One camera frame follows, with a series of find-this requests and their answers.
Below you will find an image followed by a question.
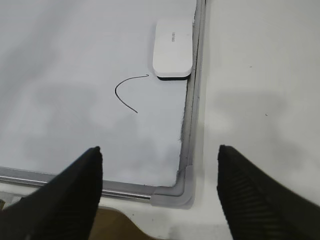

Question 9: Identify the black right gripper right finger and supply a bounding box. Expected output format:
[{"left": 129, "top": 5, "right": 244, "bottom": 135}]
[{"left": 217, "top": 145, "right": 320, "bottom": 240}]

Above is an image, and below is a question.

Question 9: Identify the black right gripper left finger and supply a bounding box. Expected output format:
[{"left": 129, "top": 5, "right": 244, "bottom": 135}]
[{"left": 0, "top": 146, "right": 103, "bottom": 240}]

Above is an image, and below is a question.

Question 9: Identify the white whiteboard eraser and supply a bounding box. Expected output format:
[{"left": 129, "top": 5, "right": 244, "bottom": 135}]
[{"left": 152, "top": 18, "right": 193, "bottom": 81}]

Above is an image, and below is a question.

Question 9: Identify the white board with grey frame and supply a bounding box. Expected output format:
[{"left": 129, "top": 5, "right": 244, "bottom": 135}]
[{"left": 0, "top": 0, "right": 206, "bottom": 208}]

